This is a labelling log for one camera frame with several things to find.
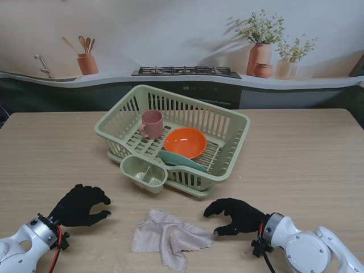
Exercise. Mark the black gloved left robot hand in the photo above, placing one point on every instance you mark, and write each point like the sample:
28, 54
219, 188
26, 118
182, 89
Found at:
76, 207

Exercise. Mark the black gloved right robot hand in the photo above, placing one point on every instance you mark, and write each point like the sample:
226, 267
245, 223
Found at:
241, 216

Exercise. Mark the grey cleaning cloth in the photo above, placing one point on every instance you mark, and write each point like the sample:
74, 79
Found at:
170, 236

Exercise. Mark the teal plate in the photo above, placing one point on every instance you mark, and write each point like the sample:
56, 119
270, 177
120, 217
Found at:
176, 160

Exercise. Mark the orange plastic bowl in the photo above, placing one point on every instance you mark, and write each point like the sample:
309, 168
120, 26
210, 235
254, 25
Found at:
186, 142

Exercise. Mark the pink plastic cup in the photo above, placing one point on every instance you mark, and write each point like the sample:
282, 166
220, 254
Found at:
153, 125

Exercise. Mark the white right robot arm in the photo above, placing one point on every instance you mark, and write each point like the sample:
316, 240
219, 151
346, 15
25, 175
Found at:
304, 247

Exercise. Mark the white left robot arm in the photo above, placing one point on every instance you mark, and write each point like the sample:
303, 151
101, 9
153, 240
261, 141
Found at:
22, 247

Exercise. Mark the pale green cutlery holder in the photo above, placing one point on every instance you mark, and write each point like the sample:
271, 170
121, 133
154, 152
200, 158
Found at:
133, 167

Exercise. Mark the pale green plastic dish rack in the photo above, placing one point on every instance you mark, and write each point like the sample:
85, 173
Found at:
176, 128

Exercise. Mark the printed kitchen backdrop banner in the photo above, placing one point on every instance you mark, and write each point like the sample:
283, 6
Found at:
170, 28

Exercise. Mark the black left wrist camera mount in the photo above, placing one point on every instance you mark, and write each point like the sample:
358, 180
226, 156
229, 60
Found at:
64, 240

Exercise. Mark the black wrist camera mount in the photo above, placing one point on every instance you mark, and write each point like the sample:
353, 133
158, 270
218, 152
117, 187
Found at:
260, 247
64, 240

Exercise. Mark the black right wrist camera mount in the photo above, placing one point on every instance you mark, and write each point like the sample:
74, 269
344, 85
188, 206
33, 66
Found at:
260, 247

